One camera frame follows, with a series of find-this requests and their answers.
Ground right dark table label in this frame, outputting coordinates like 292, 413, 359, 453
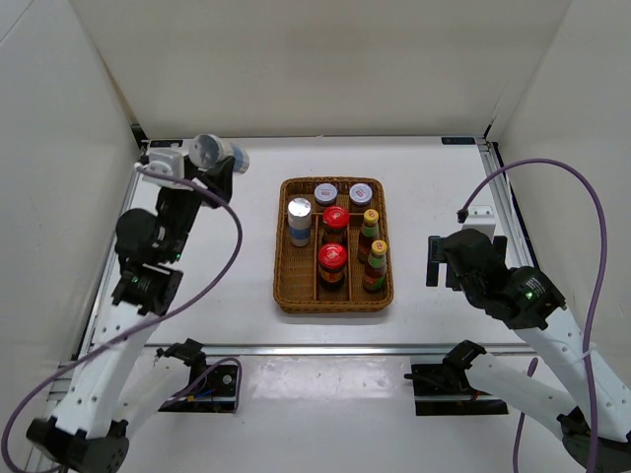
441, 136, 476, 146

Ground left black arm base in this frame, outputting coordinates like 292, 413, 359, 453
159, 357, 243, 414

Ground silver-lid spice jar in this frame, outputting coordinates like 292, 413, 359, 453
287, 197, 312, 247
188, 134, 250, 174

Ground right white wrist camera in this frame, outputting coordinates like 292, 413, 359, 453
460, 205, 497, 240

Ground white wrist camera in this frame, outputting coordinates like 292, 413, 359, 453
134, 149, 189, 191
460, 205, 497, 240

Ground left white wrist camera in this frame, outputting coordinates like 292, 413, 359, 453
134, 149, 189, 191

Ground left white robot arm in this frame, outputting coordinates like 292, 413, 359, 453
27, 156, 247, 472

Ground yellow-cap sauce bottle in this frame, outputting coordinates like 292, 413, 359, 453
362, 239, 387, 292
357, 209, 380, 263

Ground brown wicker divided basket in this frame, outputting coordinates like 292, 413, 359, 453
273, 176, 394, 313

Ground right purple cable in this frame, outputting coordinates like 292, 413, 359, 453
456, 157, 608, 473

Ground red-lid sauce jar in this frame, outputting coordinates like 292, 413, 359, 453
321, 205, 350, 246
317, 243, 348, 291

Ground white-lid paste jar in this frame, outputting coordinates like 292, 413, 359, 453
349, 182, 373, 213
314, 182, 338, 213

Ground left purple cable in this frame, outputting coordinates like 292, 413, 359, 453
0, 165, 245, 472

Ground purple cable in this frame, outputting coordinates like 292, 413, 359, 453
0, 165, 245, 472
456, 157, 608, 473

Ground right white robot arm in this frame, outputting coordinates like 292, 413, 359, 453
426, 229, 630, 472

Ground left dark table label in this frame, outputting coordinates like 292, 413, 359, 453
149, 139, 183, 149

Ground dark table label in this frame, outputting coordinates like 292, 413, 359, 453
149, 139, 183, 149
441, 136, 476, 146

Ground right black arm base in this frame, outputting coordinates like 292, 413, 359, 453
403, 364, 509, 417

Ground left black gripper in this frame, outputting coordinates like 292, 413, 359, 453
158, 149, 234, 262

